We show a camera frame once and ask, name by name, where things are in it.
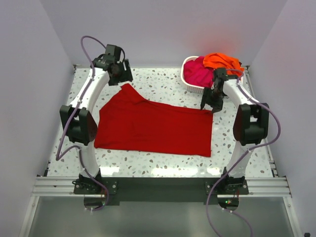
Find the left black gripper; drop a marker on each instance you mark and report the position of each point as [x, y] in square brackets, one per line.
[126, 75]

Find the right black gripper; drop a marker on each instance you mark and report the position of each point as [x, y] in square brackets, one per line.
[216, 106]

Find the red t shirt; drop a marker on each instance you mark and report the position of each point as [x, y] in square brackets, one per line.
[131, 122]

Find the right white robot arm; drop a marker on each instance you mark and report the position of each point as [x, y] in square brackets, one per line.
[250, 126]

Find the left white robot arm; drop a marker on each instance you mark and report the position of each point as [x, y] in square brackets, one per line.
[79, 126]

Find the white laundry basket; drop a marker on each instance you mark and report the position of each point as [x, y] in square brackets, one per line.
[190, 88]

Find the magenta t shirt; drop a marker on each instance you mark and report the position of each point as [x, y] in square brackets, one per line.
[195, 73]

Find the orange t shirt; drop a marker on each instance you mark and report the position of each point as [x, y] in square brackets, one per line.
[220, 60]

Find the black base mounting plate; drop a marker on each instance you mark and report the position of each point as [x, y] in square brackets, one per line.
[114, 190]

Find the aluminium frame rail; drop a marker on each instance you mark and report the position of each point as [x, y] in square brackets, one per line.
[254, 187]

